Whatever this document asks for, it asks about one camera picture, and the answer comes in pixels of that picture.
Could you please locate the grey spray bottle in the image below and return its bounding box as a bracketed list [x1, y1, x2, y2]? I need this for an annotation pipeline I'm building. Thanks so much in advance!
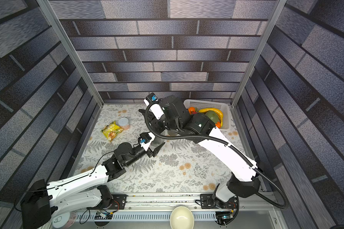
[151, 135, 164, 148]

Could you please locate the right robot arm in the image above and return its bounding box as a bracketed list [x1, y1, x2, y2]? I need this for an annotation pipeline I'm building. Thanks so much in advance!
[143, 93, 260, 209]

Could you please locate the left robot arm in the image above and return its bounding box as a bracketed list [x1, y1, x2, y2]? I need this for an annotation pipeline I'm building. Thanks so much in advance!
[20, 143, 163, 229]

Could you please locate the pink tin can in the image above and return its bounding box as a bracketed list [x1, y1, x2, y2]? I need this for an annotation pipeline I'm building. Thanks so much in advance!
[118, 117, 131, 130]

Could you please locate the orange fruit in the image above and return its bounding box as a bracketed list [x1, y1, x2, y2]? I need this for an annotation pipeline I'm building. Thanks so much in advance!
[188, 107, 196, 114]

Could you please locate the white plastic basket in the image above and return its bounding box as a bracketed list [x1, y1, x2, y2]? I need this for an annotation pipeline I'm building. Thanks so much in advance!
[183, 99, 232, 130]

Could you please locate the yellow snack packet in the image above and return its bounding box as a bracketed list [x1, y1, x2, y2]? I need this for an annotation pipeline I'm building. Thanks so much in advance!
[101, 121, 123, 142]

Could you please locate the green mango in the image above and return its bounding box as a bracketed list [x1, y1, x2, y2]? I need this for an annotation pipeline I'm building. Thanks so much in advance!
[205, 110, 220, 124]

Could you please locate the cream bowl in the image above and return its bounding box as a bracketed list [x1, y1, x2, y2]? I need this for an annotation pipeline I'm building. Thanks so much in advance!
[170, 206, 195, 229]

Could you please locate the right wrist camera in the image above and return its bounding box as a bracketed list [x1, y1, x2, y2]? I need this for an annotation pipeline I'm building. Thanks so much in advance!
[143, 93, 164, 120]

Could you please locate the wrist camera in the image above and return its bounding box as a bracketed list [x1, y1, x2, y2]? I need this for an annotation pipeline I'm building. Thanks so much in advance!
[139, 132, 155, 151]
[143, 93, 164, 120]

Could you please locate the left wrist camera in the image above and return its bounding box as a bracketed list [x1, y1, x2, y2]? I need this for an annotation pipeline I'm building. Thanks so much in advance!
[139, 132, 155, 151]

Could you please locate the black corrugated cable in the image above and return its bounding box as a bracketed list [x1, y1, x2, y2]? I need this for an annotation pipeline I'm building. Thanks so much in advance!
[144, 101, 289, 210]

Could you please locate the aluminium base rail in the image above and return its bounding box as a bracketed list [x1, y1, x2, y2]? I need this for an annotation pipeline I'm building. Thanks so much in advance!
[45, 192, 276, 212]

